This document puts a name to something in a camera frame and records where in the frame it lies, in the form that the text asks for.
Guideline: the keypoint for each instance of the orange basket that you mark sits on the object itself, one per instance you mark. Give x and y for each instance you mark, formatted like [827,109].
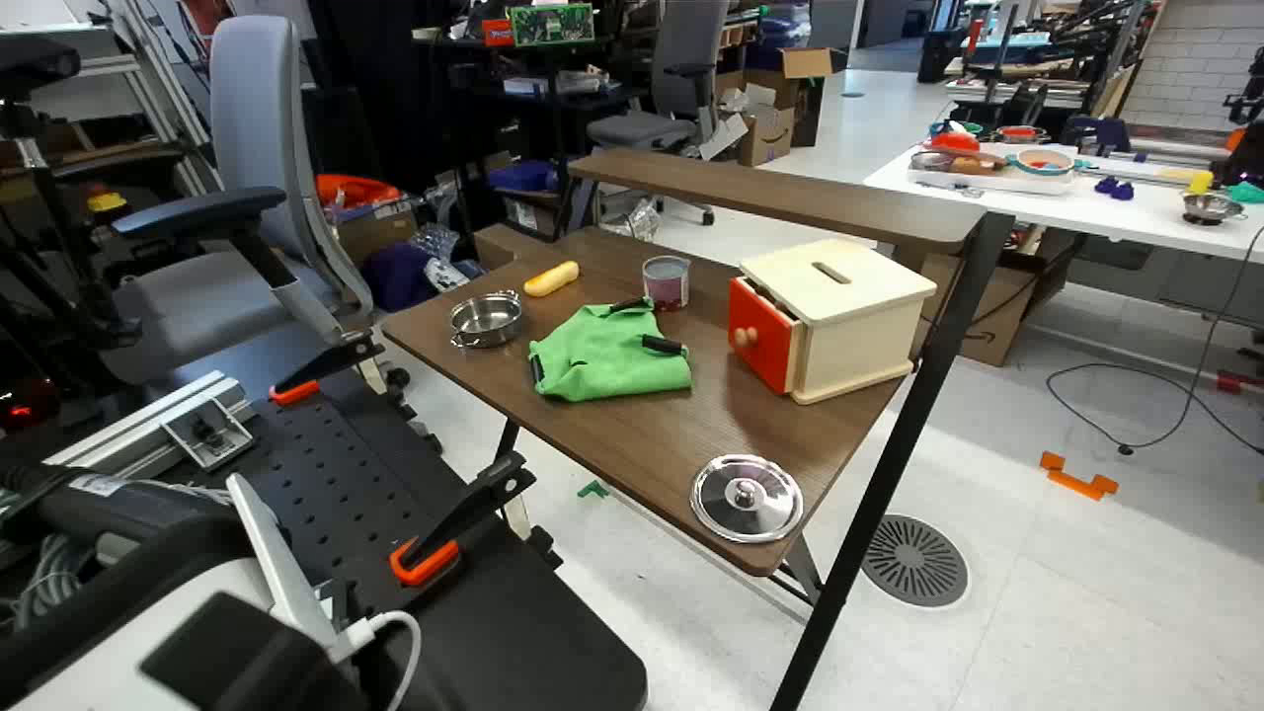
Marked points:
[358,192]

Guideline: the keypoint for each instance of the stacked cardboard boxes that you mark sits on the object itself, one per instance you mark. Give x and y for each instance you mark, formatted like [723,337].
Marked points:
[777,111]

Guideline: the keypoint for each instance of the green circuit board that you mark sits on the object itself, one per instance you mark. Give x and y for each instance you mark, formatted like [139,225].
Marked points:
[549,21]

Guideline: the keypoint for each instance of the grey swivel chair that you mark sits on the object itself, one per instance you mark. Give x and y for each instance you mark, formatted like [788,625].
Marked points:
[672,81]

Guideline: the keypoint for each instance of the black device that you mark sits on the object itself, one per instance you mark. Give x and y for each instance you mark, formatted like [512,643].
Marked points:
[250,657]

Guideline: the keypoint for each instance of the small silver bowl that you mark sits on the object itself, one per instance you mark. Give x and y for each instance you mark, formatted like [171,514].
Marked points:
[1210,206]

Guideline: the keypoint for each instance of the white metal bracket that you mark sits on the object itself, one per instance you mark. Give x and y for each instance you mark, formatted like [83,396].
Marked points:
[279,558]

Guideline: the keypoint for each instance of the wooden box with orange drawer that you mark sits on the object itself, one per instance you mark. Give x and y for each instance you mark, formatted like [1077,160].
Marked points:
[843,310]

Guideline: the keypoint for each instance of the purple bag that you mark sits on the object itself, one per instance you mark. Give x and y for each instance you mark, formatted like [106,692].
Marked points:
[395,276]

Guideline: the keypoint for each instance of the cardboard box under white table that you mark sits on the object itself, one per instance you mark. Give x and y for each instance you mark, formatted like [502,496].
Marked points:
[993,310]

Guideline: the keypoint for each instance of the raised wooden shelf board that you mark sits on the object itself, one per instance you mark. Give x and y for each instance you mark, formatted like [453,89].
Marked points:
[793,200]

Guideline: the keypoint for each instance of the black stick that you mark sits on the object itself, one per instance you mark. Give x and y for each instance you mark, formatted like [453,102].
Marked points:
[664,343]
[630,306]

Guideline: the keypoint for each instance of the large black orange clamp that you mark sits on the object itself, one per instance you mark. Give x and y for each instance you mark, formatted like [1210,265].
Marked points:
[455,526]

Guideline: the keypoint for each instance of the orange floor bracket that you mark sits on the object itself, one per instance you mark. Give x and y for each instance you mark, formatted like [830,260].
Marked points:
[1077,480]

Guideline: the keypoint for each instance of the grey office chair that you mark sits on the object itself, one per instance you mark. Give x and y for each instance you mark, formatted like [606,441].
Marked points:
[258,133]

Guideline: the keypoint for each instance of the aluminium extrusion rail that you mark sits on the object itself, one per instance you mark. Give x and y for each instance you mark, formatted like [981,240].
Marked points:
[139,423]

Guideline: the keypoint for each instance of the white table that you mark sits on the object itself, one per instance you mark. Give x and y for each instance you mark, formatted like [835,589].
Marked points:
[1131,214]

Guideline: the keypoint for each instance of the white plate with coloured rim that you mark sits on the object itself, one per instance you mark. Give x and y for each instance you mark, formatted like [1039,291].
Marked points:
[1043,163]

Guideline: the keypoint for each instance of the silver metal pot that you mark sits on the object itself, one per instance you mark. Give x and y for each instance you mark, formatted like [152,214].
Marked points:
[487,319]

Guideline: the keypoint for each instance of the clear cup with pink inside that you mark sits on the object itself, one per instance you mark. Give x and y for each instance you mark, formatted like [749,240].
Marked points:
[664,283]

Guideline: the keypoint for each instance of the yellow corn-shaped toy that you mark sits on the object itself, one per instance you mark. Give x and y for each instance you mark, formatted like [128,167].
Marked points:
[549,276]

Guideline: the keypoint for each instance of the small black orange clamp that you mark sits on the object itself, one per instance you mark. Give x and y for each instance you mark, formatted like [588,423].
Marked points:
[323,363]

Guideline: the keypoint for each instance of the green cloth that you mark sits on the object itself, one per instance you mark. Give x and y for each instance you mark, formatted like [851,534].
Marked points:
[599,359]

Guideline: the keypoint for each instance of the silver pot lid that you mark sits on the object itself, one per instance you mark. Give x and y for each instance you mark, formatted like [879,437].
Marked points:
[749,497]

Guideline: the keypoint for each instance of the round floor drain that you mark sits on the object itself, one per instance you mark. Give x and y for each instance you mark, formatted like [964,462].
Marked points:
[914,560]

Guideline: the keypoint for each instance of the black metal table leg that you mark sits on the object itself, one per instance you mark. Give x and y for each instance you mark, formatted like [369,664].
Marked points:
[896,449]

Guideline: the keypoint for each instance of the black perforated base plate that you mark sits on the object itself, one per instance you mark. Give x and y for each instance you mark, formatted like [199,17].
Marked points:
[358,485]

